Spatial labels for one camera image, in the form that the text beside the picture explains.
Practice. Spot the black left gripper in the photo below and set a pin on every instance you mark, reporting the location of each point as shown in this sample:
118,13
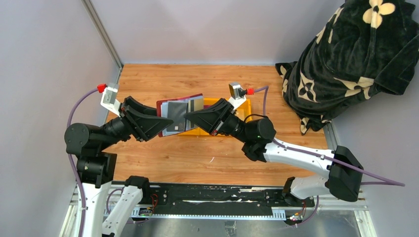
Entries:
141,126

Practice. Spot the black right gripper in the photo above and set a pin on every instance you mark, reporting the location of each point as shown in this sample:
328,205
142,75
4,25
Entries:
214,119

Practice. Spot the gold striped card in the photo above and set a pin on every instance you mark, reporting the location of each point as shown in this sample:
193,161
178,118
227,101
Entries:
195,105

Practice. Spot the black VIP credit card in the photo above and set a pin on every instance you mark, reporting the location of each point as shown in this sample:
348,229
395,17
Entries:
176,112

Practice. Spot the red leather card holder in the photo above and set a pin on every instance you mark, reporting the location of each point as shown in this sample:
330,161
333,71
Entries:
170,101

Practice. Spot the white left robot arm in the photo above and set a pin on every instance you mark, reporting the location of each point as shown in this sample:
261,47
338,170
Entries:
95,167

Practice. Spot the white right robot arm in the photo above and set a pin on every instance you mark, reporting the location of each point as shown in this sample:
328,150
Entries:
336,172

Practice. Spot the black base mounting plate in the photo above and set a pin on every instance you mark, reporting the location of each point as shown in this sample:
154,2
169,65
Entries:
201,200

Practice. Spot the black floral blanket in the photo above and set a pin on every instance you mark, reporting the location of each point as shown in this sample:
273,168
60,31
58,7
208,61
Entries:
367,47

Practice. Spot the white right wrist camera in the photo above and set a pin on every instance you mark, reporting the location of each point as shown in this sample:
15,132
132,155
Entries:
238,94

